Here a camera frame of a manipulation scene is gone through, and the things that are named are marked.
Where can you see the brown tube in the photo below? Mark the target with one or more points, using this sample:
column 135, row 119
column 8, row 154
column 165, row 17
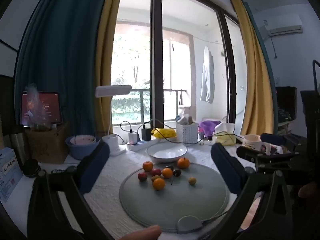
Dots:
column 190, row 120

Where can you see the white air conditioner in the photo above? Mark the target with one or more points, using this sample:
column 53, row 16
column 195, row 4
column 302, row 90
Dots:
column 282, row 25

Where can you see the white power strip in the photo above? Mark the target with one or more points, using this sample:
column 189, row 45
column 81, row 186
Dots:
column 141, row 145

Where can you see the round grey mat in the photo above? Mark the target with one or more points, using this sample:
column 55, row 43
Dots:
column 175, row 202

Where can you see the white perforated basket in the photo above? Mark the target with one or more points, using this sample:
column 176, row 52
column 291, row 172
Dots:
column 187, row 133

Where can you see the white desk lamp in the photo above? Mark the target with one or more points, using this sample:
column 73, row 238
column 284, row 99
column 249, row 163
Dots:
column 113, row 91

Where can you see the black round cap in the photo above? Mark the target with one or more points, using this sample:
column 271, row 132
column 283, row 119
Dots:
column 31, row 168

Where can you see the tissue pack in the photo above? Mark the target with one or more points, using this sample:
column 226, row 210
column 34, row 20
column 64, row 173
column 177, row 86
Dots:
column 225, row 133

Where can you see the steel thermos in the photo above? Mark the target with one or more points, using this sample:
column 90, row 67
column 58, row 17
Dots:
column 18, row 142

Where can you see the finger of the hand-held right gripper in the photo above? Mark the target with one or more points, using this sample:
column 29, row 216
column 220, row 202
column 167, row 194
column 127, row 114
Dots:
column 272, row 139
column 250, row 153

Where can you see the blue plastic bowl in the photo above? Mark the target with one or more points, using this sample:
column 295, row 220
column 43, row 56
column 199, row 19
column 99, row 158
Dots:
column 81, row 148

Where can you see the yellow curtain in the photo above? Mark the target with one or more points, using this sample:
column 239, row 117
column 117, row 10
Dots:
column 107, row 55
column 255, row 80

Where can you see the blue white packet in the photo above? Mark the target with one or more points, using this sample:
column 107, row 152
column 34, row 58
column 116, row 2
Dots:
column 179, row 118

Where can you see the white shallow bowl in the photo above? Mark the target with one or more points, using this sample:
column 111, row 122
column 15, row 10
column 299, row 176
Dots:
column 166, row 152

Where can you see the blue printed box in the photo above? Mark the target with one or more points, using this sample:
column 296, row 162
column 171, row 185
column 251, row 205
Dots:
column 8, row 175

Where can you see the grey mat controller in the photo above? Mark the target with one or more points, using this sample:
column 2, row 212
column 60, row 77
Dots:
column 188, row 224

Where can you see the white charger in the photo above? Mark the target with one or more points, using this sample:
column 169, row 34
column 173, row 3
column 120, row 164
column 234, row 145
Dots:
column 133, row 138

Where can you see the large orange mandarin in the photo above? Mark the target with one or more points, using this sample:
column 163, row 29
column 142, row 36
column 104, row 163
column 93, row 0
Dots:
column 147, row 166

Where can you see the person's left hand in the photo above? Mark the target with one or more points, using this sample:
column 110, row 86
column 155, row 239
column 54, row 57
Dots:
column 146, row 232

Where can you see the white printed mug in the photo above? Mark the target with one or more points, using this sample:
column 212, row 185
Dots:
column 252, row 142

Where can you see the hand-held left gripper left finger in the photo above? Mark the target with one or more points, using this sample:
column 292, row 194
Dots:
column 96, row 166

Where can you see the cardboard box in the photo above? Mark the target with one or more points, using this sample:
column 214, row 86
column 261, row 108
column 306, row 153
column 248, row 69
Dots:
column 47, row 143

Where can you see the black charger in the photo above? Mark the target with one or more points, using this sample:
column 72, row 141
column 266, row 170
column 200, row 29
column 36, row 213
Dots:
column 146, row 134

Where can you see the hanging grey shirt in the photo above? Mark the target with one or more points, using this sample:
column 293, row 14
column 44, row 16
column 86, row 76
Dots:
column 207, row 77

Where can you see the dark purple plum with stem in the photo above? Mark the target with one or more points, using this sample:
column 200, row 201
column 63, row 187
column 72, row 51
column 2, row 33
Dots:
column 177, row 172

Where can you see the person's right hand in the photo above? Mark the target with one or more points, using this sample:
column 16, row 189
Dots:
column 308, row 190

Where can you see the yellow plastic bag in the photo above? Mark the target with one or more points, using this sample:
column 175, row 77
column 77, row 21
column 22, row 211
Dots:
column 163, row 132

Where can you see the tablet with dark screen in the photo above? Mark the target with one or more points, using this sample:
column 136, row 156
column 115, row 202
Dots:
column 50, row 108

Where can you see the small brown kiwi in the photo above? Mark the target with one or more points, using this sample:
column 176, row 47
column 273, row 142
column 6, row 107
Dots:
column 155, row 178
column 192, row 180

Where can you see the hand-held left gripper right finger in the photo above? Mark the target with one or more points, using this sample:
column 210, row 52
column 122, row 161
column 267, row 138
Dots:
column 225, row 170

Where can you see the purple cloth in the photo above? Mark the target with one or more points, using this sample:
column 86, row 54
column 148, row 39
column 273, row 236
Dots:
column 210, row 125

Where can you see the clear plastic bag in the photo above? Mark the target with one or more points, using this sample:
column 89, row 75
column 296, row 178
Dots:
column 35, row 110

